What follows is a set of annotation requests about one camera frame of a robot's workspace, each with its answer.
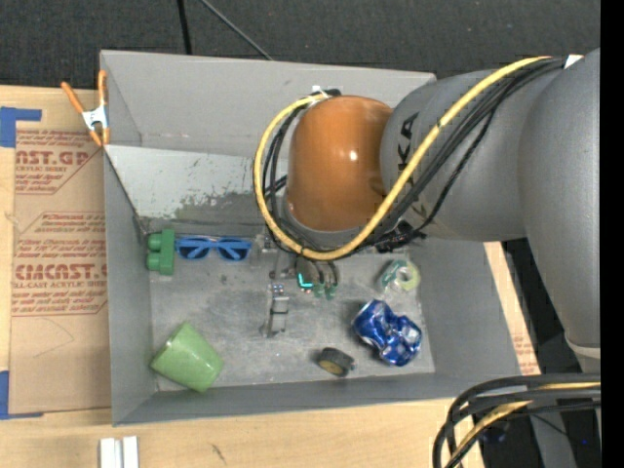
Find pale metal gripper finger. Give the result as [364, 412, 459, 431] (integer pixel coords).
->
[262, 234, 294, 282]
[259, 282, 291, 339]

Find grey metal bin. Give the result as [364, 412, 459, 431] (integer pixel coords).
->
[98, 50, 526, 427]

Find blue sunglasses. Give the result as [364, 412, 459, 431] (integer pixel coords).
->
[174, 235, 254, 263]

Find black and yellow toy wheel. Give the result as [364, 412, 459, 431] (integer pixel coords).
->
[318, 346, 356, 378]

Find crushed blue drink can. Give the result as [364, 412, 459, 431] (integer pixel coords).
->
[351, 298, 423, 368]

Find green plastic cup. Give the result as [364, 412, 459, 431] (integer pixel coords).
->
[149, 321, 226, 394]

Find clear tape roll green core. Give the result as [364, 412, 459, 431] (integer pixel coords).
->
[379, 258, 422, 293]

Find green toy building block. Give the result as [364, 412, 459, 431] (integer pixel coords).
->
[145, 228, 176, 277]

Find brown cardboard board red print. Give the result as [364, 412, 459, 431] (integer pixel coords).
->
[0, 84, 542, 421]

